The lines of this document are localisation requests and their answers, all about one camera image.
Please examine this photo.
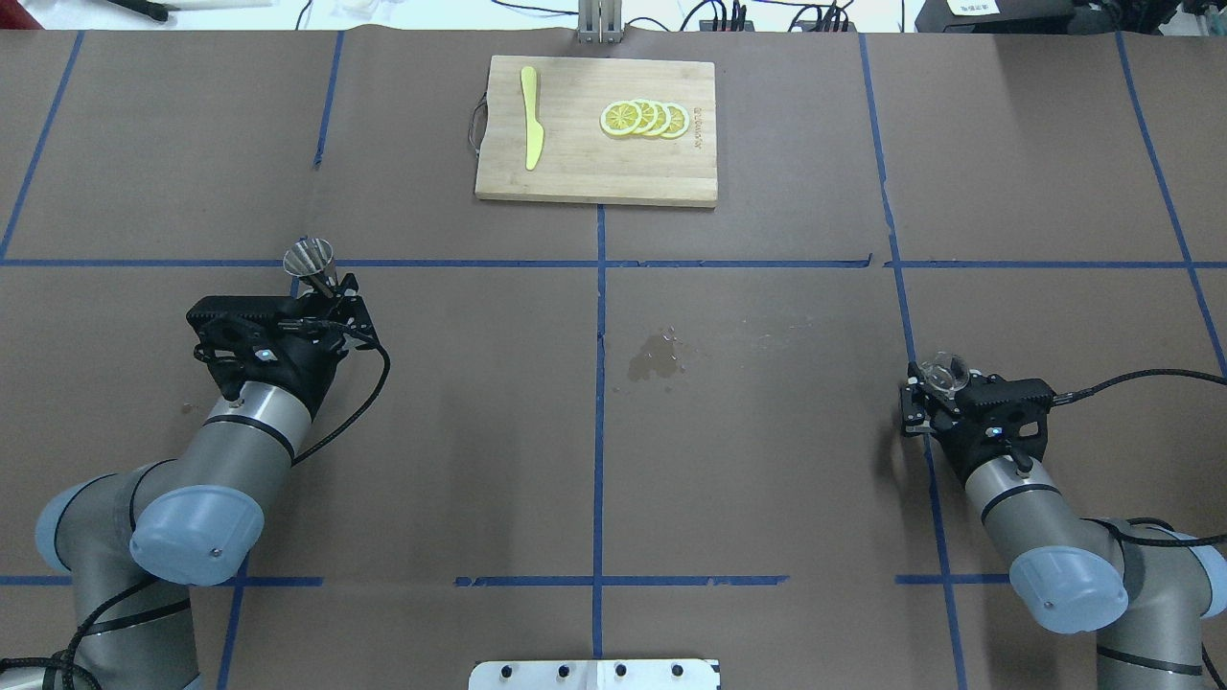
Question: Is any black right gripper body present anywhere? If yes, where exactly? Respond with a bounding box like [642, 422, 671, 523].
[925, 379, 1040, 480]

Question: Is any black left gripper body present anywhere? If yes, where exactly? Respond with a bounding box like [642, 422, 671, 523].
[228, 327, 348, 415]

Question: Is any clear glass measuring cup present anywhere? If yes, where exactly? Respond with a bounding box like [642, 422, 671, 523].
[909, 351, 972, 398]

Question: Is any steel jigger shaker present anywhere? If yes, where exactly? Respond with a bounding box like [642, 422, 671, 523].
[282, 237, 337, 298]

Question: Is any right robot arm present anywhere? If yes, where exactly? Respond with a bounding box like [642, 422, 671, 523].
[901, 362, 1225, 689]

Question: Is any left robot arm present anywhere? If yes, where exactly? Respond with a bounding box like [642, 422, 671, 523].
[2, 270, 389, 689]

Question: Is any yellow plastic knife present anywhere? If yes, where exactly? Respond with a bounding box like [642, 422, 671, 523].
[519, 65, 544, 172]

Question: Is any bamboo cutting board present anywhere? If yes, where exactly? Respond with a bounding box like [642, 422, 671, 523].
[475, 56, 719, 209]

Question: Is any lemon slice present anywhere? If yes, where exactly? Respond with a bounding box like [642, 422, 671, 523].
[633, 98, 663, 136]
[644, 102, 672, 138]
[599, 99, 640, 138]
[659, 103, 691, 140]

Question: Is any black tool on bench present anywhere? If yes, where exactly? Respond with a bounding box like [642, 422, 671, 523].
[106, 0, 175, 23]

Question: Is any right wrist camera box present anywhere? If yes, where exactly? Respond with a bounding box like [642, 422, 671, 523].
[956, 374, 1056, 441]

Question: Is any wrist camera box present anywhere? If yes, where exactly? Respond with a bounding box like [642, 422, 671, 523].
[187, 293, 304, 357]
[956, 374, 1056, 441]

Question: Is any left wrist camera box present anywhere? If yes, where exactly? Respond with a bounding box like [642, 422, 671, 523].
[187, 293, 304, 357]

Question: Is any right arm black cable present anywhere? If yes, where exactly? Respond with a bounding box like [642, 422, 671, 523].
[1050, 368, 1227, 401]

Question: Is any metal cutting board handle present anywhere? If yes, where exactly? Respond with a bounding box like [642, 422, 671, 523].
[466, 92, 488, 160]

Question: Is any aluminium frame post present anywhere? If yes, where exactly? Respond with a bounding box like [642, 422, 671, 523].
[577, 0, 625, 44]

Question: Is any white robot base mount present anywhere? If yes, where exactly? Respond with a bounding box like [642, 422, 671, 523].
[467, 658, 723, 689]

